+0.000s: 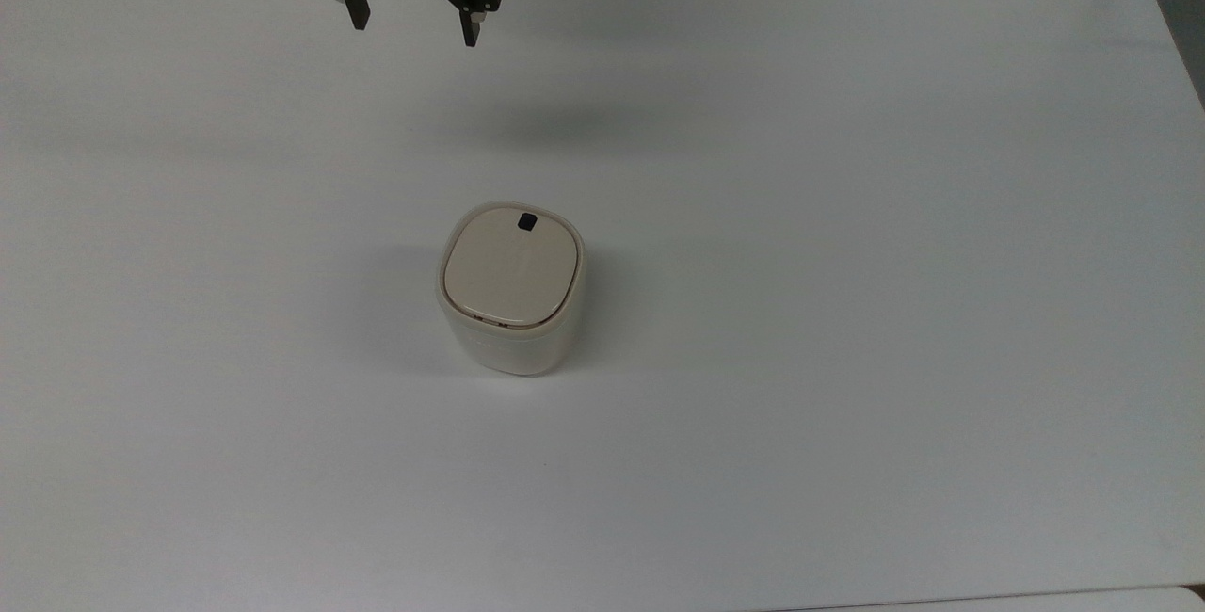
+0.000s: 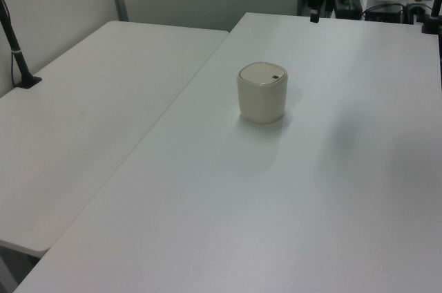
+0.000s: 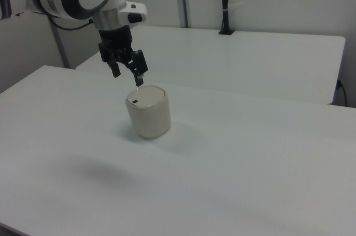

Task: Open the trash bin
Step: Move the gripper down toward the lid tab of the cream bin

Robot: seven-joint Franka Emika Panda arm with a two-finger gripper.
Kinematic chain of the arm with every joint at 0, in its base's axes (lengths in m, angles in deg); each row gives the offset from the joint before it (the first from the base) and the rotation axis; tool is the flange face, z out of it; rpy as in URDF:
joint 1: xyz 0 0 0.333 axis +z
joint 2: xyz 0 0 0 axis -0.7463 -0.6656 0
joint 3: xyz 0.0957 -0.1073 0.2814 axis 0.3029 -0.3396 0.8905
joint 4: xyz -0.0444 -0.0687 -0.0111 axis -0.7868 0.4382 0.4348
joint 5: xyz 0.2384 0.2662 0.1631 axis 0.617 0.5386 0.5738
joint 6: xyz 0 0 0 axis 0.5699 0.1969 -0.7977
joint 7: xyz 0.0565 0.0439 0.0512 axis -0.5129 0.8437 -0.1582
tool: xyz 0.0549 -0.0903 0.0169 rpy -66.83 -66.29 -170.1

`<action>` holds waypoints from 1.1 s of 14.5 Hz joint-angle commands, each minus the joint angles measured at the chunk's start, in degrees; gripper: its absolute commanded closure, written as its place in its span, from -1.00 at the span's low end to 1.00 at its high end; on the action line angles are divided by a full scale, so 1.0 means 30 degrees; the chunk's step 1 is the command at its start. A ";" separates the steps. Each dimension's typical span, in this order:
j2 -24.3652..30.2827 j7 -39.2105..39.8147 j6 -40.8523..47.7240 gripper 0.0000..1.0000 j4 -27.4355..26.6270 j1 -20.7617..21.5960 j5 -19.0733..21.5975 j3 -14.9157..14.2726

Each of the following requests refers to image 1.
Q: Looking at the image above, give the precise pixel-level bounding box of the beige trash bin lid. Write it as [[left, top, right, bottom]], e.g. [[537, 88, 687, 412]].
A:
[[443, 205, 579, 322]]

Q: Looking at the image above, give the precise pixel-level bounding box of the white desktop trash bin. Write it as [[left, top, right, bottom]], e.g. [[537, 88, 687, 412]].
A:
[[434, 201, 587, 377]]

